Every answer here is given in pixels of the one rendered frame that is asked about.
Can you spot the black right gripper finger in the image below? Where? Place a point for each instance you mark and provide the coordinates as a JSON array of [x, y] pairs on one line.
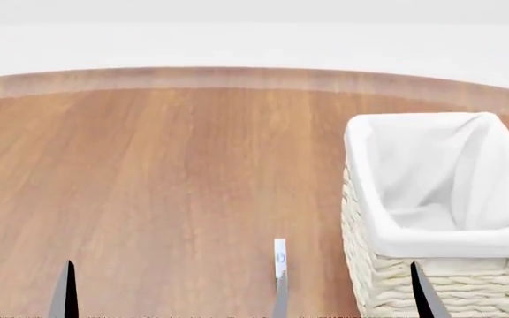
[[429, 301], [281, 291]]

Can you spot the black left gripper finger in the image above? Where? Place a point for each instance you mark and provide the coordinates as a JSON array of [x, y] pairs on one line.
[[65, 298]]

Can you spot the cream woven wicker basket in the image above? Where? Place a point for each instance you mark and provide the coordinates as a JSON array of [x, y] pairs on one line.
[[382, 285]]

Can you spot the woven basket with white liner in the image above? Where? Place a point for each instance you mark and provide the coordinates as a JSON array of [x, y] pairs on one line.
[[431, 172]]

